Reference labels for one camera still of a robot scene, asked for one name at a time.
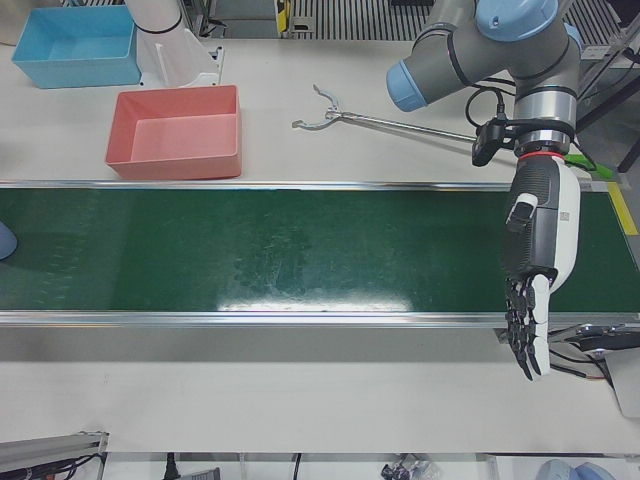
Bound dark finned metal box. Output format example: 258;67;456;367
173;466;222;480

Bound pink plastic box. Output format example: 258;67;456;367
103;84;244;180

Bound bright green plastic piece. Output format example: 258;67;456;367
564;152;615;180

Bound yellow black safety post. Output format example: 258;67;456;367
273;0;295;37

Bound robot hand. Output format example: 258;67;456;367
499;152;583;384

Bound light blue plastic cup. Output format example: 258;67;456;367
0;221;18;262

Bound black ribbed grating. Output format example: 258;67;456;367
292;0;629;49

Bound blue plastic box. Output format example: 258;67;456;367
10;5;143;90

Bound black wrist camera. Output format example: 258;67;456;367
471;119;519;167

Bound bag of black screws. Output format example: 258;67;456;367
380;453;442;480

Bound black camera cable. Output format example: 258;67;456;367
464;74;519;132

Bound green belt conveyor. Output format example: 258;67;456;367
0;178;640;364

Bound metal reacher grabber tool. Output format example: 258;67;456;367
291;83;479;144

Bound aluminium profile post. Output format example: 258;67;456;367
0;428;112;480

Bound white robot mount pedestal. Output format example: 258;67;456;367
124;0;224;89

